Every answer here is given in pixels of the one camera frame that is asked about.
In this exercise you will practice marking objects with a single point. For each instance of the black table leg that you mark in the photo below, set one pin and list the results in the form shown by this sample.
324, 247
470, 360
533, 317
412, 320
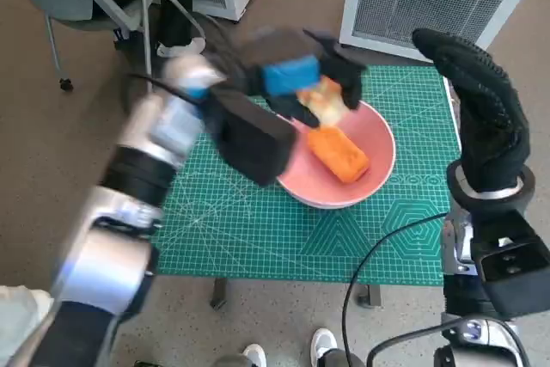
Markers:
369, 296
219, 294

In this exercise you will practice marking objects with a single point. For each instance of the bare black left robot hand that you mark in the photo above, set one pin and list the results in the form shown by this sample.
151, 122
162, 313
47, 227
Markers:
292, 44

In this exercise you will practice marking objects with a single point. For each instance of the seated person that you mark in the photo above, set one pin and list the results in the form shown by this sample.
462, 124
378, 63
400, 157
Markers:
176, 6

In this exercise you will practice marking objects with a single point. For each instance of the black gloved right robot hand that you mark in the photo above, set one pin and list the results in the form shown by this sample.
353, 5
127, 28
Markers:
490, 126

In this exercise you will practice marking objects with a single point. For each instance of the person with white shoes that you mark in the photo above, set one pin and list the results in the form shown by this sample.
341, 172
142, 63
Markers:
322, 343

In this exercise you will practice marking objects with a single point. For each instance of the orange toy bread loaf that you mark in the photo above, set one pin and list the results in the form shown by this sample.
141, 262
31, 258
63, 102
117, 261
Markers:
339, 154

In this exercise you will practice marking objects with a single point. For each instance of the green cutting mat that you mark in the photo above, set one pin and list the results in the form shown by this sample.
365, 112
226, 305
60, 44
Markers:
258, 234

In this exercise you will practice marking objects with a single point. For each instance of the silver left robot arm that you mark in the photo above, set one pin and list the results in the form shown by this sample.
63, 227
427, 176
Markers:
107, 264

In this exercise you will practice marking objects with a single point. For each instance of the person in pale clothing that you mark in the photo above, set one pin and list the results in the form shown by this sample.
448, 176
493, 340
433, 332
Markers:
17, 319

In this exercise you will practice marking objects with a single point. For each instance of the large white mesh cabinet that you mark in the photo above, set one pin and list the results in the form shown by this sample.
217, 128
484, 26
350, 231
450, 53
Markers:
429, 1

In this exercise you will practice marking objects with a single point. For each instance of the pink bowl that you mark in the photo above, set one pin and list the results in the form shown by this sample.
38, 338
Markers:
374, 135

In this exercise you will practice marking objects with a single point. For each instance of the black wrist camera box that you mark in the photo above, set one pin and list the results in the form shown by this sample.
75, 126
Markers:
253, 139
511, 272

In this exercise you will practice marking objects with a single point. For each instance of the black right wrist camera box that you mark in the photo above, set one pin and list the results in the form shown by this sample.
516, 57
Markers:
511, 272

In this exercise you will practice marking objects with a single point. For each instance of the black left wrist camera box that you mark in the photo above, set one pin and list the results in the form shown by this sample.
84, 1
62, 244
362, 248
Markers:
253, 139

